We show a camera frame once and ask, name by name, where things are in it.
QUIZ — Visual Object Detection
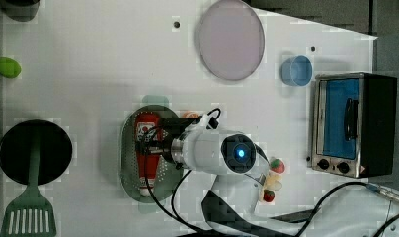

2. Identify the black round pan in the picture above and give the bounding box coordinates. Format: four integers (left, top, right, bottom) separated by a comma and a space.
0, 119, 73, 185

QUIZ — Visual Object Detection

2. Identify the silver toaster oven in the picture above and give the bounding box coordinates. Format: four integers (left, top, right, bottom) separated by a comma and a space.
311, 72, 397, 179

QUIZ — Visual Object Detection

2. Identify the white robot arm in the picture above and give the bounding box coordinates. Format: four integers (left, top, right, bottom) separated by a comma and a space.
135, 126, 350, 237

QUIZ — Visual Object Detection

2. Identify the blue plastic cup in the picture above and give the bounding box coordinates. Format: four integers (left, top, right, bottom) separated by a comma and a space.
281, 55, 313, 87

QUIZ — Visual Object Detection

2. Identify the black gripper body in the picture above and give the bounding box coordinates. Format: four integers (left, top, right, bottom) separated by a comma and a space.
137, 131, 173, 163

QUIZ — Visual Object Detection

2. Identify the green toy lime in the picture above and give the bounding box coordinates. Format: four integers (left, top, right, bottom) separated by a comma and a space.
0, 57, 22, 78

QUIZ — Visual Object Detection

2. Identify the pale toy garlic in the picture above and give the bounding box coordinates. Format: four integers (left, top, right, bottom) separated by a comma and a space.
265, 174, 282, 191

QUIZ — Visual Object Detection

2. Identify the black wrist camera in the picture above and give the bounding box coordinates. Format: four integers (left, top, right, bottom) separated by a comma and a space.
158, 118, 200, 138

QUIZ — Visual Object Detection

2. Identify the dark grey cup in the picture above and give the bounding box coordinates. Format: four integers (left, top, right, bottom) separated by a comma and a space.
0, 0, 41, 22

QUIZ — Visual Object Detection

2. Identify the red plush ketchup bottle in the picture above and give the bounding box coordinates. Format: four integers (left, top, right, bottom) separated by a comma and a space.
134, 113, 163, 197

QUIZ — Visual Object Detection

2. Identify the green slotted spatula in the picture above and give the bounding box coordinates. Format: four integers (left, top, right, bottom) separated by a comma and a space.
0, 147, 57, 237

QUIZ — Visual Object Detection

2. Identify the toy orange slice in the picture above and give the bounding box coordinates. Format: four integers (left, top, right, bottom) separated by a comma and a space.
183, 111, 199, 119

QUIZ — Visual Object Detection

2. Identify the round lilac plate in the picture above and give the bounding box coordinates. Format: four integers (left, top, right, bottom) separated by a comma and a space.
197, 0, 265, 80

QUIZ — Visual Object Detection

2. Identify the green oval strainer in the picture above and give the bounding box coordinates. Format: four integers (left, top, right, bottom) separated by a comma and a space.
120, 95, 184, 214

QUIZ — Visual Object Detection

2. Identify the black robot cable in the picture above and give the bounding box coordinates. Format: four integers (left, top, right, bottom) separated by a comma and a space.
141, 108, 399, 237

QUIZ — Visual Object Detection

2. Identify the red toy strawberry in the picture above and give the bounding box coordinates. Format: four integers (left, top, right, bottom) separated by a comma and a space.
263, 190, 275, 202
270, 159, 285, 174

